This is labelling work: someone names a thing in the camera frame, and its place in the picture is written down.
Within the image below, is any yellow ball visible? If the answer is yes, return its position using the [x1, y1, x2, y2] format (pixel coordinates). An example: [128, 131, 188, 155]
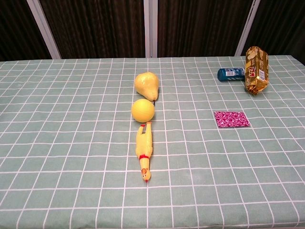
[131, 98, 155, 123]

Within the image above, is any white partition post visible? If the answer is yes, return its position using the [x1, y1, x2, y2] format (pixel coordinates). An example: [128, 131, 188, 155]
[234, 0, 261, 57]
[26, 0, 62, 59]
[142, 0, 160, 58]

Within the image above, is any yellow pear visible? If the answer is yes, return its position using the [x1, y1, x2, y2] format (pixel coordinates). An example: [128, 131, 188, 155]
[133, 72, 160, 104]

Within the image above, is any blue cylindrical can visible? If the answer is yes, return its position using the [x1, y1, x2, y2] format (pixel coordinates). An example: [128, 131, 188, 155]
[217, 67, 246, 83]

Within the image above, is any gold snack package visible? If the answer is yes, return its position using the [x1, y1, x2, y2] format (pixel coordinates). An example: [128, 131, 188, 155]
[244, 46, 269, 96]

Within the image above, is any yellow rubber chicken toy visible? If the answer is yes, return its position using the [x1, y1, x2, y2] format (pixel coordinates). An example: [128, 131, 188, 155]
[135, 121, 153, 184]

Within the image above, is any dark brown partition panel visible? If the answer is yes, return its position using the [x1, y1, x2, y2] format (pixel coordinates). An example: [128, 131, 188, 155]
[157, 0, 253, 58]
[245, 0, 305, 66]
[38, 0, 146, 59]
[0, 0, 54, 62]

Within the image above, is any green white grid tablecloth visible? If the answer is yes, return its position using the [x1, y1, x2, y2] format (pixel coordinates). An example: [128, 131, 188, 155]
[0, 55, 305, 229]

